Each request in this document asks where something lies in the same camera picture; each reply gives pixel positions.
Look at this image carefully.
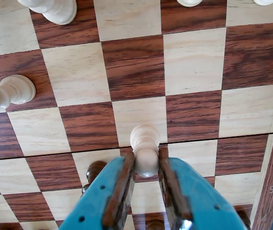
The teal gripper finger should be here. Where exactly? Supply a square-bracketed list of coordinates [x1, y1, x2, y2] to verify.
[59, 151, 136, 230]
[158, 147, 248, 230]

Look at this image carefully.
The dark wooden pawn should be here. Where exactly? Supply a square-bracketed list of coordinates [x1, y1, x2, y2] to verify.
[145, 219, 166, 230]
[234, 205, 251, 230]
[81, 160, 108, 195]

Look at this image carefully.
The wooden folding chessboard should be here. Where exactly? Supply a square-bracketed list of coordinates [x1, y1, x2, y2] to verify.
[0, 0, 273, 230]

